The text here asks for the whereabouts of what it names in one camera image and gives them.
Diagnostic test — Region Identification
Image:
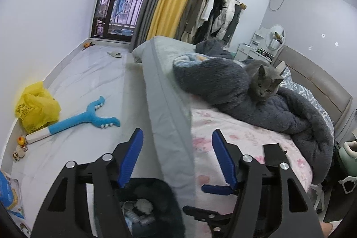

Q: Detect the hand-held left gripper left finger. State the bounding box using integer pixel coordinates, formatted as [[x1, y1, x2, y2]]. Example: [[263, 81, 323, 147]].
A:
[[31, 128, 144, 238]]

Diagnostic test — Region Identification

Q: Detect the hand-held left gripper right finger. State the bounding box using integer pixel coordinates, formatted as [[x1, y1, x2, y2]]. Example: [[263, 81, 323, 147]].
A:
[[211, 129, 324, 238]]

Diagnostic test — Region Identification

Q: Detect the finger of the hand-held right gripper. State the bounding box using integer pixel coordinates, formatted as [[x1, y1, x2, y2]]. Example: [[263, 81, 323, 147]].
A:
[[201, 184, 238, 196], [182, 206, 234, 225]]

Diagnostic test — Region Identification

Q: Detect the white sock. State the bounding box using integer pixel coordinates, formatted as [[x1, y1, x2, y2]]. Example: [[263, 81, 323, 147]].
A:
[[135, 198, 154, 213]]

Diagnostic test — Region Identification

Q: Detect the black trash bin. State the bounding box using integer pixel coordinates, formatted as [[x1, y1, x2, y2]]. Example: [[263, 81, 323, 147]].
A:
[[94, 177, 185, 238]]

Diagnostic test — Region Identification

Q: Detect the person's right hand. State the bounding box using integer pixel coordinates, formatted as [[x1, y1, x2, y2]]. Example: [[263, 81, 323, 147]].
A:
[[320, 222, 340, 238]]

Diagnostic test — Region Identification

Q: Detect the round tin can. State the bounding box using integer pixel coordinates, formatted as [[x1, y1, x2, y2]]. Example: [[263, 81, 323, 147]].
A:
[[122, 200, 138, 211]]

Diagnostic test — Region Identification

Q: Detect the clear plastic bottle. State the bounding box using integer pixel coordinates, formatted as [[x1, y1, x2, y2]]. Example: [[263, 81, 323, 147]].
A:
[[124, 211, 140, 225], [139, 216, 156, 226]]

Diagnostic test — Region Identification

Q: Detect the grey mattress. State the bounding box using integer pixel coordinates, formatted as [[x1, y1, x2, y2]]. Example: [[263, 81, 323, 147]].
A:
[[132, 35, 197, 227]]

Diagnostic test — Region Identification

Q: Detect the blue forked plush toy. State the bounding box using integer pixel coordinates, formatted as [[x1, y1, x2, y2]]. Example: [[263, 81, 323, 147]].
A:
[[26, 96, 122, 145]]

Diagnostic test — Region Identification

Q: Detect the grey cat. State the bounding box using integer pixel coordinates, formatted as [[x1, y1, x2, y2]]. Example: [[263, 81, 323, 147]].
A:
[[243, 60, 286, 105]]

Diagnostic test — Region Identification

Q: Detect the grey patterned pillow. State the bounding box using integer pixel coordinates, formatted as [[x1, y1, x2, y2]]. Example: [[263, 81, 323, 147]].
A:
[[279, 67, 334, 139]]

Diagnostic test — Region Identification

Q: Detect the dark grey fleece blanket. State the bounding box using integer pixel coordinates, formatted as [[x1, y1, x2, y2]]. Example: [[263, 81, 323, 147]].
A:
[[172, 39, 334, 185]]

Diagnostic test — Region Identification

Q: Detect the pale green padded item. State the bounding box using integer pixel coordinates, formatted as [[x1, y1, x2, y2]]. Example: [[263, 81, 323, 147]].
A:
[[338, 140, 357, 172]]

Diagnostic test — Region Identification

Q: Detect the beige padded headboard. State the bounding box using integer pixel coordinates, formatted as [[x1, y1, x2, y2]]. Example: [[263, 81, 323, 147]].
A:
[[271, 46, 353, 127]]

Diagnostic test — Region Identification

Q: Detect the white vanity table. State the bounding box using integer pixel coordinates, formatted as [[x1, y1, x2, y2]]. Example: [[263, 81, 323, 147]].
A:
[[237, 27, 276, 65]]

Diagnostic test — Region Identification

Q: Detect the blue printed quilt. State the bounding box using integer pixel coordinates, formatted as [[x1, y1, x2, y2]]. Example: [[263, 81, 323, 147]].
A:
[[174, 52, 218, 65]]

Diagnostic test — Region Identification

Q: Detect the yellow plastic bag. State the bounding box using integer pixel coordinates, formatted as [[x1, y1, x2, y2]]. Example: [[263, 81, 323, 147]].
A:
[[15, 81, 62, 134]]

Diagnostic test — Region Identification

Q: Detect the round white mirror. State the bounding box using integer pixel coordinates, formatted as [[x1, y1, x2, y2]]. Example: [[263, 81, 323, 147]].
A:
[[265, 25, 286, 54]]

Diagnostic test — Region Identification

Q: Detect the blue package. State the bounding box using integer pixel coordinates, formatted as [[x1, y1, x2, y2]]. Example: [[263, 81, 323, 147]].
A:
[[0, 170, 21, 211]]

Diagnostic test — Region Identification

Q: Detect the dark grey hanging garment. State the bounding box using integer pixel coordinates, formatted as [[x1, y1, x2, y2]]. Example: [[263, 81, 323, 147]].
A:
[[223, 4, 242, 48]]

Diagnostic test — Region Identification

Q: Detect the white hanging jacket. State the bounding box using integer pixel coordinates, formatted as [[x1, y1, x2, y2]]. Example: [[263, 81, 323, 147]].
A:
[[210, 0, 238, 42]]

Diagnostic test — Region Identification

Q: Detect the beige hanging coat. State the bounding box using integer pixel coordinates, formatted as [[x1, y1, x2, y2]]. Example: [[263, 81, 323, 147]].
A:
[[181, 0, 216, 44]]

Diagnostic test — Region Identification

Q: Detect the black hanging garment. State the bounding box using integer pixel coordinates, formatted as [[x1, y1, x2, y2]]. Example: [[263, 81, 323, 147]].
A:
[[192, 0, 232, 45]]

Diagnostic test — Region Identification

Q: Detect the white metal frame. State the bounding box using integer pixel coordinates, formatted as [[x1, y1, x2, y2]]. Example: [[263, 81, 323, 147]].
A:
[[312, 175, 357, 214]]

